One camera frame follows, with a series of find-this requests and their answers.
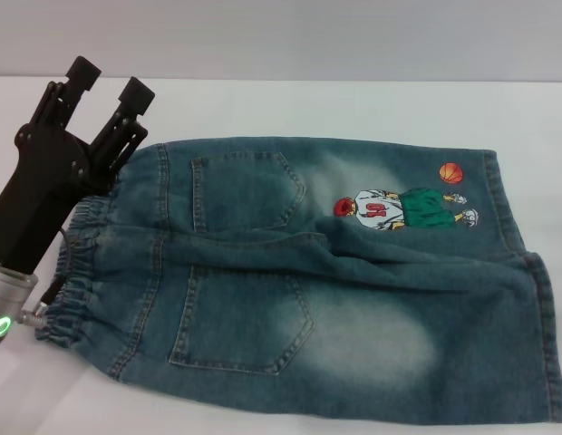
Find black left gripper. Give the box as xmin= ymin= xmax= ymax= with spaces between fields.
xmin=0 ymin=54 xmax=157 ymax=276

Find blue denim shorts basketball print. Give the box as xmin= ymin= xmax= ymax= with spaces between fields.
xmin=34 ymin=135 xmax=562 ymax=435

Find black cable with silver connector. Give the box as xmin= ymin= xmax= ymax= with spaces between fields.
xmin=17 ymin=224 xmax=74 ymax=325

